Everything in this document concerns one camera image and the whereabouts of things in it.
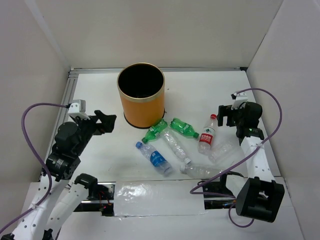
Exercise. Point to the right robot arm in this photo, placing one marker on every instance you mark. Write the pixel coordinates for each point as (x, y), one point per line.
(260, 197)

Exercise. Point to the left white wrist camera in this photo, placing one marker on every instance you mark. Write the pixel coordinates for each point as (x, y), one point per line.
(77, 108)

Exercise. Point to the red label water bottle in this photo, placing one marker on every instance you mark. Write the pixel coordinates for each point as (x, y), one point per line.
(208, 134)

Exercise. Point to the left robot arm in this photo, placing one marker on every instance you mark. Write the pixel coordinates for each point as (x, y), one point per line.
(47, 213)

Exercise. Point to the aluminium frame rail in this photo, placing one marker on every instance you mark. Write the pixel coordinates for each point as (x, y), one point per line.
(191, 95)

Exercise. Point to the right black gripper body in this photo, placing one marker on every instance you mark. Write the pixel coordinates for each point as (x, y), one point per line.
(240, 119)

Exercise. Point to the blue label water bottle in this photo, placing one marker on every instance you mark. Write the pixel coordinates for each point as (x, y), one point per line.
(160, 164)

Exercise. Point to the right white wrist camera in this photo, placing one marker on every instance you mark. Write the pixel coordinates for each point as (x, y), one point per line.
(239, 100)

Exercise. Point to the orange cylindrical bin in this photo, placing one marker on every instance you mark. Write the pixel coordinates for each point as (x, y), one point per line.
(141, 88)

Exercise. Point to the green plastic bottle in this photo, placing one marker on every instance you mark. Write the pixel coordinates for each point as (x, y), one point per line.
(183, 128)
(154, 131)

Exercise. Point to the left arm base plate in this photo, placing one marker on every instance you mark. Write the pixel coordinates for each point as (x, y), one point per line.
(100, 201)

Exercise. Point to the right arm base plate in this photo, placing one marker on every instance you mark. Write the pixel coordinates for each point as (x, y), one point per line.
(217, 196)

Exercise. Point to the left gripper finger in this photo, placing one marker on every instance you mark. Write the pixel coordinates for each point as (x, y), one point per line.
(105, 119)
(102, 128)

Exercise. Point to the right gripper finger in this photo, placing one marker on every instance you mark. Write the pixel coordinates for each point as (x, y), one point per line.
(222, 112)
(230, 113)

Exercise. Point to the clear crushed bottle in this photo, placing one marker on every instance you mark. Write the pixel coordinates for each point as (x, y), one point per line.
(176, 146)

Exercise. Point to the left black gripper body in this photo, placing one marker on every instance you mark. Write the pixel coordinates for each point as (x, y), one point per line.
(87, 127)

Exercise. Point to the clear bottle white cap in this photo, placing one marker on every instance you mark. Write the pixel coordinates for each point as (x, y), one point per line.
(196, 171)

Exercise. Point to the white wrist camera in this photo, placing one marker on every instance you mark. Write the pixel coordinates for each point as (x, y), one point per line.
(77, 108)
(239, 100)

